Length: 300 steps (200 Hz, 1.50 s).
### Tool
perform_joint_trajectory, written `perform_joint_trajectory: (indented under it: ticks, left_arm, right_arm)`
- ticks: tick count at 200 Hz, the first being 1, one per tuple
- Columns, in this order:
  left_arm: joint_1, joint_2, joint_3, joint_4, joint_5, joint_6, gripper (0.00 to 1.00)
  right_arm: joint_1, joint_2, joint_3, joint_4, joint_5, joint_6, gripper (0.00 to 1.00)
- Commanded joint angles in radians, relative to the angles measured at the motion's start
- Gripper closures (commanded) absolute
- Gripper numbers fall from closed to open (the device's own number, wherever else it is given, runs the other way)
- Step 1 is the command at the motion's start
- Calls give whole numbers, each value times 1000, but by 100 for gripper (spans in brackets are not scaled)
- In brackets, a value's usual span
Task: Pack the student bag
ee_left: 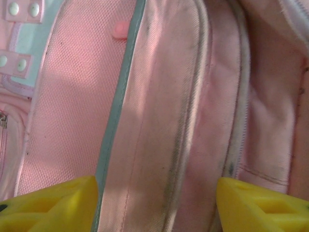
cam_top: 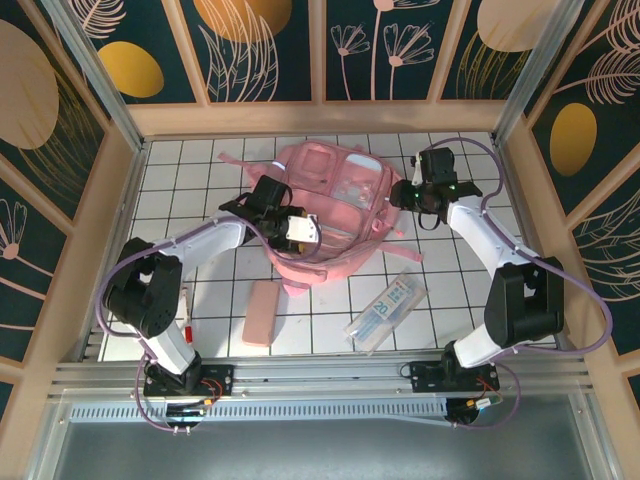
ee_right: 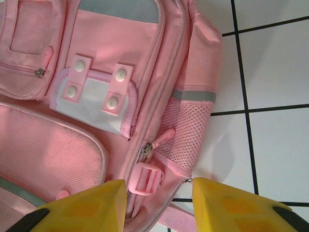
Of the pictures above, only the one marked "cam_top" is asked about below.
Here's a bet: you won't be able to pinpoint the pink backpack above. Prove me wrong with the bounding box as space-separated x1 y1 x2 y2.
217 140 424 299

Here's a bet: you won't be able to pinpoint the pink pencil case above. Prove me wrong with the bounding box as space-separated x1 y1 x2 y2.
241 279 280 349

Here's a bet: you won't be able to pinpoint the clear plastic ruler set packet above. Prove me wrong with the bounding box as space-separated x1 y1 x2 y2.
344 269 430 357

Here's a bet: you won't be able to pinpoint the dark panel with beige circle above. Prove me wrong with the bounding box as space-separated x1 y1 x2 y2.
438 0 551 102

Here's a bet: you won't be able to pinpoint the dark panel with pink flowers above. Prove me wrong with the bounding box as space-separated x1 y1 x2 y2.
324 0 445 104

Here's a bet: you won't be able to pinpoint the dark panel orange circle leaves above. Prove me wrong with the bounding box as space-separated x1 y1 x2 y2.
179 0 315 105

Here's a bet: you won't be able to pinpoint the white pen with red cap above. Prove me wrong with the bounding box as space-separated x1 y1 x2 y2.
178 283 196 346

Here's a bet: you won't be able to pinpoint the dark side panel yellow oval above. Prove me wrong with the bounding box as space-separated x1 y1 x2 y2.
524 0 640 217

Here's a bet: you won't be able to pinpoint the dark panel with yellow oval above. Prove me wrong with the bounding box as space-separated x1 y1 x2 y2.
69 0 201 106

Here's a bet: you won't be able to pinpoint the grey metal shelf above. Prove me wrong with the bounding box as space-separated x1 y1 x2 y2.
27 389 619 480

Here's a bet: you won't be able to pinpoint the dark side panel pink leaves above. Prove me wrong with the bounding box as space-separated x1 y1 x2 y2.
571 187 640 357

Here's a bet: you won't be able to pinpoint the dark side panel pink flower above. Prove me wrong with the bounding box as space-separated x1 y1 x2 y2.
0 177 70 362

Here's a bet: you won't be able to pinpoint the dark side panel beige circle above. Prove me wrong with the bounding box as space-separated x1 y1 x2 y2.
0 0 110 222

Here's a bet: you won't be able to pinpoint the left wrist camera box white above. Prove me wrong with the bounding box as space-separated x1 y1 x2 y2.
285 213 321 247

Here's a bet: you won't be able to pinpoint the aluminium side rail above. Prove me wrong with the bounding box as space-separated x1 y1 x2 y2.
79 142 149 362
497 137 574 354

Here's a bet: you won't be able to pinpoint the aluminium front rail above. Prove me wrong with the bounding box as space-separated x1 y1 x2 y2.
49 357 599 401

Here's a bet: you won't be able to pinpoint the aluminium corner post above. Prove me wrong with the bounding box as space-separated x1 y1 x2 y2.
492 0 586 144
42 0 147 151

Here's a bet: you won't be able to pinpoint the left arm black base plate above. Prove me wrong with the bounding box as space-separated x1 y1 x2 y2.
143 363 235 397

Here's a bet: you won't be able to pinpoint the grey slotted cable duct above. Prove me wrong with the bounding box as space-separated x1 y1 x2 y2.
69 402 451 427

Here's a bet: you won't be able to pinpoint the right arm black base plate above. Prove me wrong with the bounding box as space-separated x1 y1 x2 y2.
409 359 500 394

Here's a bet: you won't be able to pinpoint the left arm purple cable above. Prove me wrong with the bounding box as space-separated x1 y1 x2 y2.
99 182 322 432

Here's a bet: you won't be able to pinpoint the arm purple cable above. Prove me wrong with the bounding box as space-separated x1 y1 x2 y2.
99 182 322 432
424 137 612 431

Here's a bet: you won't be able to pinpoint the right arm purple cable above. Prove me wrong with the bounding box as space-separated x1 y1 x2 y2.
424 137 612 431

